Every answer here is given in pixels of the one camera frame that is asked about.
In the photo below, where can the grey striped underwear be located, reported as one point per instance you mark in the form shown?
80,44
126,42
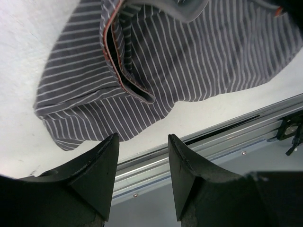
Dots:
118,67

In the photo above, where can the aluminium frame rail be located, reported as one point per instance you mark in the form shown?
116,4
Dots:
244,143

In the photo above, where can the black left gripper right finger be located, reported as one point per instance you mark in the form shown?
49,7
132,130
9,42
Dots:
205,192

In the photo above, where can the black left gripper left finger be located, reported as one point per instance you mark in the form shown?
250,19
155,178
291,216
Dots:
91,175

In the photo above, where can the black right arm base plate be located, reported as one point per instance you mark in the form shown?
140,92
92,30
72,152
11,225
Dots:
288,126

